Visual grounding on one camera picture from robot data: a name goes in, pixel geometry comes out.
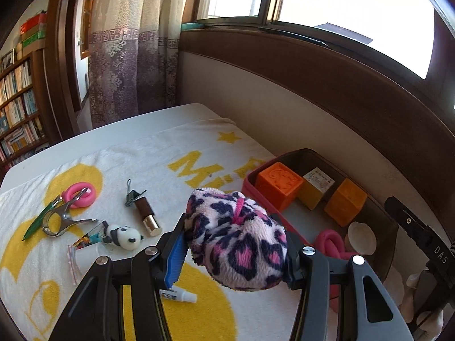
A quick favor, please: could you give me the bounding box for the small white tube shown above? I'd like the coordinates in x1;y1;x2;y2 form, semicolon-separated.
160;289;198;304

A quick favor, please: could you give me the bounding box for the pink leopard plush toy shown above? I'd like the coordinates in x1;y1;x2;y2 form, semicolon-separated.
185;188;289;292

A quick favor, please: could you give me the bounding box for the black binder clip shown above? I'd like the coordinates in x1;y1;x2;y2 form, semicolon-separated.
124;179;147;207

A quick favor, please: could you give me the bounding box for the brown lipstick tube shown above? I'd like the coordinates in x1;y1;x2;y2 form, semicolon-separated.
133;197;162;237

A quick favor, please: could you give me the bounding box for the metal spring clamp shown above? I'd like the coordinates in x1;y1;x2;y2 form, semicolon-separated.
42;188;98;237

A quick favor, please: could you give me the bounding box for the person's right hand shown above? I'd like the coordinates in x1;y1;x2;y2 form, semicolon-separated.
386;266;448;341

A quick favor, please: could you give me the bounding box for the yellow block white label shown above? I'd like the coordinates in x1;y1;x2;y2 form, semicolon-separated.
298;168;336;211

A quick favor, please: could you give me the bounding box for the patterned curtain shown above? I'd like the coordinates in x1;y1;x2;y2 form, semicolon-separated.
87;0;200;128

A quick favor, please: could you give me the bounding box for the red container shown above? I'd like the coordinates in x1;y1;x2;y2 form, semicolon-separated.
242;148;400;309

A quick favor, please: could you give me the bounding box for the large wooden bookshelf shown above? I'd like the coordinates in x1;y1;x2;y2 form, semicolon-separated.
0;50;54;171

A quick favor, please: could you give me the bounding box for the panda figurine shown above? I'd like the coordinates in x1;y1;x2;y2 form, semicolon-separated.
103;223;144;250

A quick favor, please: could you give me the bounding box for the green box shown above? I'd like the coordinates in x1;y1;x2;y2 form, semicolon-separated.
21;36;47;49

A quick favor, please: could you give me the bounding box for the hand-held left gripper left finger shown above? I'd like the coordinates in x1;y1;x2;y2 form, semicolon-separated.
48;211;189;341

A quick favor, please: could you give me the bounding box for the pink rubber ring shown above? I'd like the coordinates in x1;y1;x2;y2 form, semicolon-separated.
315;229;360;304
61;182;96;209

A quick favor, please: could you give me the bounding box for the wooden door frame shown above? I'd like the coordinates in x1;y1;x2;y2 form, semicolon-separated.
46;0;96;139

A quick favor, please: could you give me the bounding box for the orange ribbed cube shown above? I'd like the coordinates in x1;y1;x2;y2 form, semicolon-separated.
324;178;368;227

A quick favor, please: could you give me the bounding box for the orange embossed cube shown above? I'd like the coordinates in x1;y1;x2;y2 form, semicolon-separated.
254;161;304;212

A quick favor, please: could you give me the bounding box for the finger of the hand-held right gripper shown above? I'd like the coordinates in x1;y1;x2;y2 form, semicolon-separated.
384;196;432;242

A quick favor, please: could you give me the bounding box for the window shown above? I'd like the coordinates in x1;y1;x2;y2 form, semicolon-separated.
194;0;436;80

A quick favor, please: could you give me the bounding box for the green pen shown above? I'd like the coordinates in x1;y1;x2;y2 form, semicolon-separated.
22;195;62;242

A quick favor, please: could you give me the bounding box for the yellow white towel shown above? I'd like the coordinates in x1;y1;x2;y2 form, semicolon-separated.
0;119;310;341

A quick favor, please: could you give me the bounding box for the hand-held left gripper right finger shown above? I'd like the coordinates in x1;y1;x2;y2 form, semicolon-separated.
282;232;415;341

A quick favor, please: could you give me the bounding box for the clear plastic packet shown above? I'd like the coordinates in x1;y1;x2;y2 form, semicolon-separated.
67;243;109;285

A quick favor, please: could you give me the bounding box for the small white dish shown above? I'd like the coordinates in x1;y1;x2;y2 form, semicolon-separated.
346;222;377;255

